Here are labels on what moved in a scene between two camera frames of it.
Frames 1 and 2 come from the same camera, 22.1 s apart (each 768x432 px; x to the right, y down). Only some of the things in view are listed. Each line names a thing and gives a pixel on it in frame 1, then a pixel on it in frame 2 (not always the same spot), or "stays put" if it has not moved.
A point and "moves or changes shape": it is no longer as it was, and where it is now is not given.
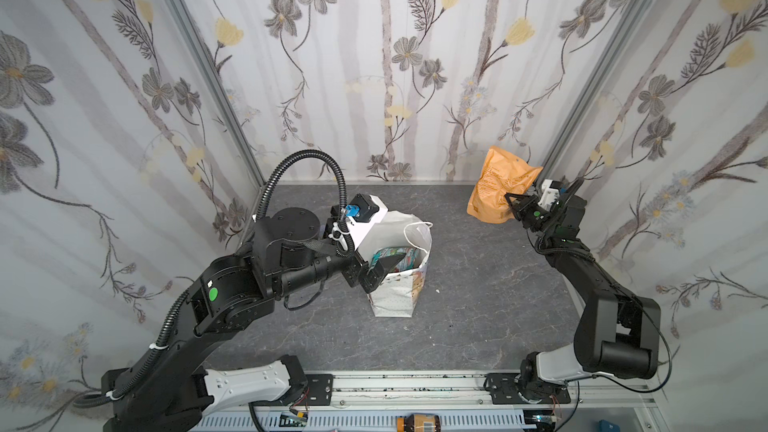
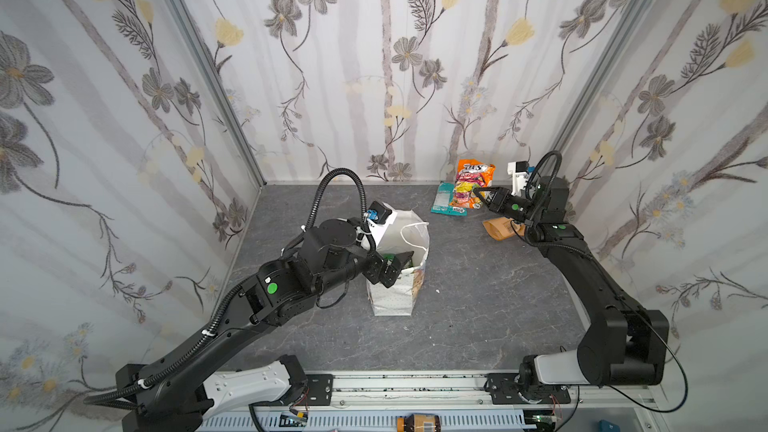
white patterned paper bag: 408,234 stays put
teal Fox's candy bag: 410,259 moves or changes shape
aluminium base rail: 369,401 stays put
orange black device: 418,422 stays put
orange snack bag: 503,174 to 502,228
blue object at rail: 605,426 stays put
